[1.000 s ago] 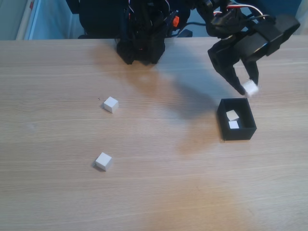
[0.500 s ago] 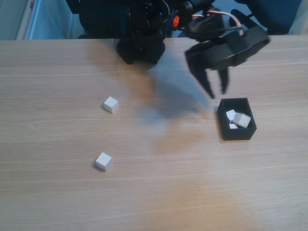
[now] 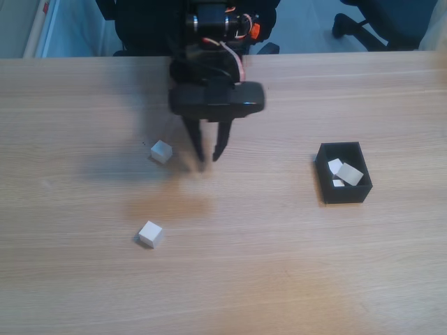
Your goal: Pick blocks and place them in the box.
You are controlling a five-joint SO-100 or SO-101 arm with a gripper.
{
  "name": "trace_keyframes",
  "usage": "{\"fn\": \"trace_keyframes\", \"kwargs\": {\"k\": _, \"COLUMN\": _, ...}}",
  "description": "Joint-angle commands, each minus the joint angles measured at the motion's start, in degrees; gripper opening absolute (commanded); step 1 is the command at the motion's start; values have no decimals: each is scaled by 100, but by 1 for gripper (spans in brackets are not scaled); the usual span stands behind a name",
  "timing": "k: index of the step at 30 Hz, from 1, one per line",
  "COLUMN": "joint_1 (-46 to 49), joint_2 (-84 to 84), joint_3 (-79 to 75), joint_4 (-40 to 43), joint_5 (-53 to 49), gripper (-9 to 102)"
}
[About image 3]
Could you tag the white cube block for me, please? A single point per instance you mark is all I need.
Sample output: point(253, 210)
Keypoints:
point(338, 183)
point(334, 164)
point(161, 151)
point(150, 234)
point(351, 173)

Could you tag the black open box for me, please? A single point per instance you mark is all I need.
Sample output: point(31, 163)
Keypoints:
point(344, 195)

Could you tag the orange plastic clip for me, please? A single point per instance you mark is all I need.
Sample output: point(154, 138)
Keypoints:
point(255, 30)

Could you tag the black office chair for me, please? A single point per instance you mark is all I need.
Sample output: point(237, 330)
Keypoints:
point(139, 28)

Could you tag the white board with red mark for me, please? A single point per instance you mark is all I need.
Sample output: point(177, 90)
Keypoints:
point(35, 35)

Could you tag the blue office chair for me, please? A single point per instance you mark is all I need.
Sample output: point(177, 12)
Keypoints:
point(394, 24)

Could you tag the black oval camera box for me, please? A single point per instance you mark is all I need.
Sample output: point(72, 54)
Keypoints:
point(216, 101)

